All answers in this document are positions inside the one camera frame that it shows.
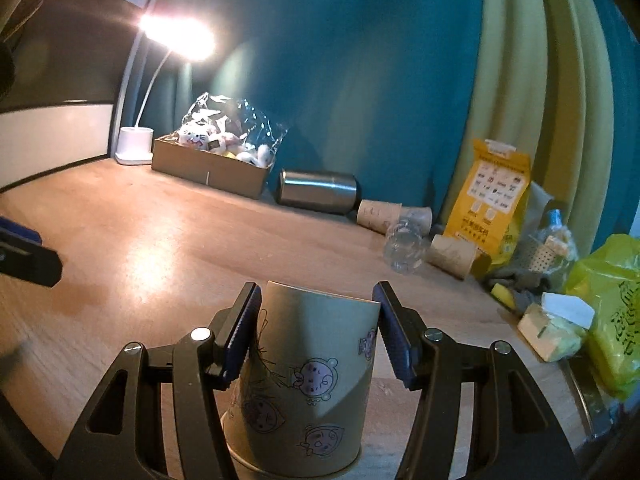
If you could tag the white desk lamp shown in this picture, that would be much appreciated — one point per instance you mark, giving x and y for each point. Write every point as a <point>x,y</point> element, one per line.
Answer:
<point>187,37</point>

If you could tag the yellow sponge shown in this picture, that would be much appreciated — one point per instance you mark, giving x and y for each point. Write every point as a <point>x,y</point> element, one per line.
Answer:
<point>503,295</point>

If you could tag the white plastic basket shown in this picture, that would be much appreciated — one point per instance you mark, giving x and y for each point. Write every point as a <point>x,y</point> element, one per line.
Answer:
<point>543,257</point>

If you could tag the teal curtain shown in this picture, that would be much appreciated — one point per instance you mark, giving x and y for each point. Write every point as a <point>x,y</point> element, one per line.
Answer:
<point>380,89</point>

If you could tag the clear plastic bottle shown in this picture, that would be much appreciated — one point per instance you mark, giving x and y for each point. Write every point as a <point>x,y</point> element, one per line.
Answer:
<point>405,246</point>

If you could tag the paper cup lying left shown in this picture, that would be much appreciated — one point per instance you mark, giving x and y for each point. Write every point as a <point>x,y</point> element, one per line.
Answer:
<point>377,216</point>

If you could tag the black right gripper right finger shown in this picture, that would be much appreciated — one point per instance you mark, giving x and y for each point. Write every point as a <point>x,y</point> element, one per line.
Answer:
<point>514,433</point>

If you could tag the yellow paper bag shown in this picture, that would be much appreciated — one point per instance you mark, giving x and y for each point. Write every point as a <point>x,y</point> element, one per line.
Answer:
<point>491,205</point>

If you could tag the cartoon-printed paper cup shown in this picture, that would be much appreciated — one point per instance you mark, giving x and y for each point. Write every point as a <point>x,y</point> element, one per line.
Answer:
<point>299,406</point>

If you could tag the yellow-green plastic bag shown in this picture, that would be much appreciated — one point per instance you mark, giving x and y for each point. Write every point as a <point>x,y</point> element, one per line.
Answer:
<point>608,280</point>

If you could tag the tissue pack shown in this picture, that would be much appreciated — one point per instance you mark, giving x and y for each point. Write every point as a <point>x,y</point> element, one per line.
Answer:
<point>556,327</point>

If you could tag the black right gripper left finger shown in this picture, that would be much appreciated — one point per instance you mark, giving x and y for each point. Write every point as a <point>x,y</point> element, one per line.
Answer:
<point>150,394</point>

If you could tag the yellow-green curtain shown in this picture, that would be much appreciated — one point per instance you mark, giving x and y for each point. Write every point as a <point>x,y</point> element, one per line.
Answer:
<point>543,84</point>

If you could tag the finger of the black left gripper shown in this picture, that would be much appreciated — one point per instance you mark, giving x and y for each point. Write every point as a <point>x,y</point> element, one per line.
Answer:
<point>24,256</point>

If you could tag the grey cloth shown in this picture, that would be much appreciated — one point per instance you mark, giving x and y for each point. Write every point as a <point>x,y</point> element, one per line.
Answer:
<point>527,287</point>

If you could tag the brown cardboard box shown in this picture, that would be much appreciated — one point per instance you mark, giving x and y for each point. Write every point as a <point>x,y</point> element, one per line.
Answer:
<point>215,171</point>

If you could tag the stainless steel tumbler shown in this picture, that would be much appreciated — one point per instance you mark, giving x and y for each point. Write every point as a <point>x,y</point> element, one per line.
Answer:
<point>323,191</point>

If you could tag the paper cup by yellow bag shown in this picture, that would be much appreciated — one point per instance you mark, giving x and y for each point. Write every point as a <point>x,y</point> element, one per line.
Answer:
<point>452,255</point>

